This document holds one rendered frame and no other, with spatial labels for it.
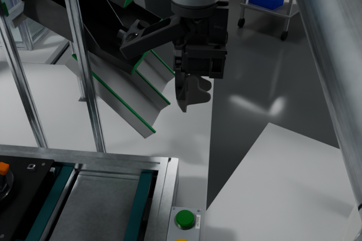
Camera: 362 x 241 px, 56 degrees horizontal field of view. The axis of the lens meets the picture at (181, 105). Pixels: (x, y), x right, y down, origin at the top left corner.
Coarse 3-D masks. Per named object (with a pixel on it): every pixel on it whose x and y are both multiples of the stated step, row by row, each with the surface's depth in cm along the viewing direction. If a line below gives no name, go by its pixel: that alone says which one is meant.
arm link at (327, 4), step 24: (312, 0) 24; (336, 0) 22; (360, 0) 21; (312, 24) 24; (336, 24) 22; (360, 24) 20; (312, 48) 24; (336, 48) 21; (360, 48) 20; (336, 72) 21; (360, 72) 20; (336, 96) 21; (360, 96) 19; (336, 120) 21; (360, 120) 19; (360, 144) 19; (360, 168) 18; (360, 192) 18; (360, 216) 19; (360, 240) 17
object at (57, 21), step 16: (32, 0) 74; (48, 0) 73; (64, 0) 87; (80, 0) 86; (96, 0) 84; (32, 16) 77; (48, 16) 76; (64, 16) 74; (96, 16) 87; (112, 16) 86; (64, 32) 77; (96, 32) 84; (112, 32) 86; (96, 48) 77; (112, 48) 82; (112, 64) 79; (128, 64) 77
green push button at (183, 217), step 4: (180, 212) 75; (184, 212) 75; (188, 212) 75; (176, 216) 74; (180, 216) 74; (184, 216) 74; (188, 216) 74; (192, 216) 74; (176, 220) 73; (180, 220) 73; (184, 220) 73; (188, 220) 73; (192, 220) 73; (180, 224) 73; (184, 224) 72; (188, 224) 73; (192, 224) 73
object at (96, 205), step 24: (72, 168) 88; (72, 192) 86; (96, 192) 86; (120, 192) 86; (144, 192) 82; (48, 216) 77; (72, 216) 80; (96, 216) 80; (120, 216) 80; (48, 240) 77; (72, 240) 75; (96, 240) 75; (120, 240) 75
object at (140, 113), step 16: (64, 64) 83; (96, 64) 90; (96, 80) 83; (112, 80) 92; (128, 80) 96; (144, 80) 95; (112, 96) 85; (128, 96) 93; (144, 96) 98; (160, 96) 97; (128, 112) 87; (144, 112) 95; (144, 128) 89
